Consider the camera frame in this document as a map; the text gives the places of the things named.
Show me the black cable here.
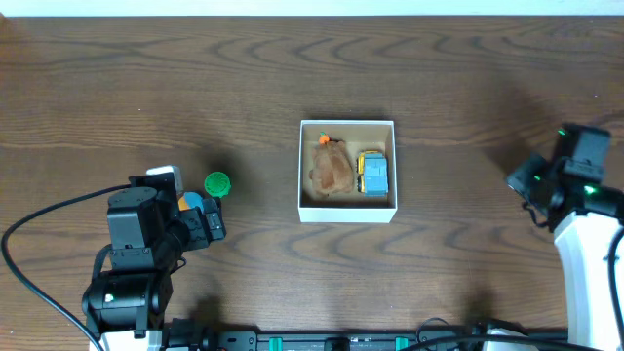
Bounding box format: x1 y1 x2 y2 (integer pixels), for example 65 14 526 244
0 183 132 351
399 316 605 351

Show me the black left cable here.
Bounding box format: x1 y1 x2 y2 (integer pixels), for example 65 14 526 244
0 183 132 351

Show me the brown plush bear toy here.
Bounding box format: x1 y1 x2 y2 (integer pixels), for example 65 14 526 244
308 133 355 197

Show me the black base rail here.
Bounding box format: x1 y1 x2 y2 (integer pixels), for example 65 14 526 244
160 316 581 351

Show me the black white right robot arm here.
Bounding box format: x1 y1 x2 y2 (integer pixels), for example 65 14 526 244
506 123 623 350

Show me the white cardboard box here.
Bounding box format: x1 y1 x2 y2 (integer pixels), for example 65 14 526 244
297 120 398 223

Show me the green ribbed round toy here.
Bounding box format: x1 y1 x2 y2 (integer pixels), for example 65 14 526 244
204 172 232 198

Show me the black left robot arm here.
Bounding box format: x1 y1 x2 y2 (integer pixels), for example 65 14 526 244
82 174 226 339

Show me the orange duck toy blue cap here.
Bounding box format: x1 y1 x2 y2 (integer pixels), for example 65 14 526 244
178 192 205 213

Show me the black right cable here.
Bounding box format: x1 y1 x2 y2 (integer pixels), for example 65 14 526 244
399 316 605 351

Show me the yellow grey toy truck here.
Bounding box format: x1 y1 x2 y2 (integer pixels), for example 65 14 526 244
356 150 389 197

